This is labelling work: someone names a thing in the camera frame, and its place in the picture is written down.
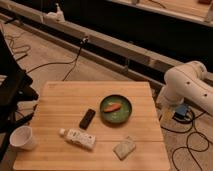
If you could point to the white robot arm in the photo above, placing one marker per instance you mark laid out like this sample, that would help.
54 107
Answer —
186 81

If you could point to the blue robot base connector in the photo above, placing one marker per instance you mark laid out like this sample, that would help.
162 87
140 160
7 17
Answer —
181 111

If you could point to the black eraser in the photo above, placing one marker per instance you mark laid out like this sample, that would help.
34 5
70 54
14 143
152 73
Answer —
84 123

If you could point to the orange carrot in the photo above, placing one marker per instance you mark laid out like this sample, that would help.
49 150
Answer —
112 107

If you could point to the green bowl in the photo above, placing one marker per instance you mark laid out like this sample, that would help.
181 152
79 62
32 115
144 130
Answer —
119 116

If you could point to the white plastic bottle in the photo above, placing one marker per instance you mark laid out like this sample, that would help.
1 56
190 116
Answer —
77 137

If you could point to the grey-green sponge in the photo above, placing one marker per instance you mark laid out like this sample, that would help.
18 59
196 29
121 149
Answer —
124 148

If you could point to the black chair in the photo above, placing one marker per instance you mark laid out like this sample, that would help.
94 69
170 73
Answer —
16 87

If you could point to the white paper cup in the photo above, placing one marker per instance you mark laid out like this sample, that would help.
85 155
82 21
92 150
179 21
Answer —
23 138

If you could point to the white object on rail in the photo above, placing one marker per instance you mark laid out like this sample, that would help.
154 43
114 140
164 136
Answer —
58 15

